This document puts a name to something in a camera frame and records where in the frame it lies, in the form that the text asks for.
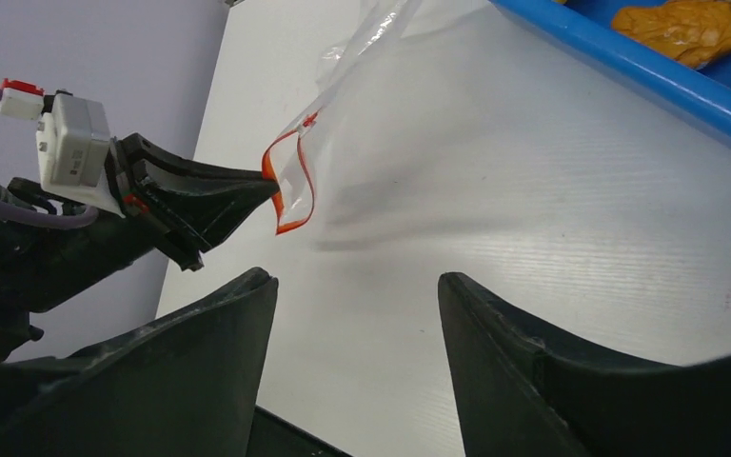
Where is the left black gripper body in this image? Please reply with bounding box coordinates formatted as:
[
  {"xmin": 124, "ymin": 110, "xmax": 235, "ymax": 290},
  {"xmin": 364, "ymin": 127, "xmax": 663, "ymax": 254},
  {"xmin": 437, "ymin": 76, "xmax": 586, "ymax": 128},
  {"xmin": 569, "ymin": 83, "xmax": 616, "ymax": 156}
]
[{"xmin": 0, "ymin": 212, "xmax": 153, "ymax": 361}]

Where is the blue plastic bin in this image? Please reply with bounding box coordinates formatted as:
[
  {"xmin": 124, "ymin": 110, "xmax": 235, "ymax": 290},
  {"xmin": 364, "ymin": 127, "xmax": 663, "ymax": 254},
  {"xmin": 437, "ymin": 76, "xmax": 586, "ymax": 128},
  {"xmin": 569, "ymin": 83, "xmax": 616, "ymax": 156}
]
[{"xmin": 493, "ymin": 0, "xmax": 731, "ymax": 148}]

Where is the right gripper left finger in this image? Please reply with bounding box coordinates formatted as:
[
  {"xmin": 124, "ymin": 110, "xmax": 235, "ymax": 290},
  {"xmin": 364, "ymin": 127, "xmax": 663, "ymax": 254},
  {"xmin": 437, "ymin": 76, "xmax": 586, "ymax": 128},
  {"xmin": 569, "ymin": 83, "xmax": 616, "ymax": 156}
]
[{"xmin": 0, "ymin": 268, "xmax": 279, "ymax": 456}]

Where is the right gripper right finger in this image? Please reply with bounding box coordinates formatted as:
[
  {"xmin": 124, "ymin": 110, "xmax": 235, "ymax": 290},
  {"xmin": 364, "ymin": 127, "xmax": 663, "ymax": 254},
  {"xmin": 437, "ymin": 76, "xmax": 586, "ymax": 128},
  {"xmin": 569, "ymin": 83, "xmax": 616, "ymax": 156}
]
[{"xmin": 438, "ymin": 272, "xmax": 731, "ymax": 456}]

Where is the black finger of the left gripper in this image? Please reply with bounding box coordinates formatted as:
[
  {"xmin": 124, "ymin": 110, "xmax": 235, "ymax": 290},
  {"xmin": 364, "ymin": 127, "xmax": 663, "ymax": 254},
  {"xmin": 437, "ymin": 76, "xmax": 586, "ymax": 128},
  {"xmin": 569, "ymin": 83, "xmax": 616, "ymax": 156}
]
[{"xmin": 106, "ymin": 133, "xmax": 278, "ymax": 271}]

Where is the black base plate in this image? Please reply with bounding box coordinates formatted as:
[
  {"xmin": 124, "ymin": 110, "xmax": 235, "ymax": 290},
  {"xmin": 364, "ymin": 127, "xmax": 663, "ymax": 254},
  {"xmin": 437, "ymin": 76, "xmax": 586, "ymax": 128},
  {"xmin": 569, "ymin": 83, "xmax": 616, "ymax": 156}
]
[{"xmin": 246, "ymin": 407, "xmax": 350, "ymax": 457}]

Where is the clear zip top bag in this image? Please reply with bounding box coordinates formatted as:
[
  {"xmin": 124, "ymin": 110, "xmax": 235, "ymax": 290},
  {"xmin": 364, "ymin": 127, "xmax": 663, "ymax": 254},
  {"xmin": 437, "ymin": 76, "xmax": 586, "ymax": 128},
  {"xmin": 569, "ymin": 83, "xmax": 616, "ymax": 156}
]
[{"xmin": 269, "ymin": 1, "xmax": 539, "ymax": 254}]

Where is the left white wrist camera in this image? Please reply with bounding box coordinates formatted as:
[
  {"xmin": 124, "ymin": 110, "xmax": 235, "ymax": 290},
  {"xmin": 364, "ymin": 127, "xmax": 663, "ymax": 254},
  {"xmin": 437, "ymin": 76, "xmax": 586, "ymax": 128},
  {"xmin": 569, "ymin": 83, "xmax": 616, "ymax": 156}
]
[{"xmin": 0, "ymin": 79, "xmax": 122, "ymax": 215}]

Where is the orange fried toy piece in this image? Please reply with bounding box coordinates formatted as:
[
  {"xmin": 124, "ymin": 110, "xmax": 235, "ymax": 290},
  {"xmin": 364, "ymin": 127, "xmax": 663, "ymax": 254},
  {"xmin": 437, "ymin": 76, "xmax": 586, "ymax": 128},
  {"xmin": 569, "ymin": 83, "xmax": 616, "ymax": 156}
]
[{"xmin": 611, "ymin": 1, "xmax": 731, "ymax": 70}]

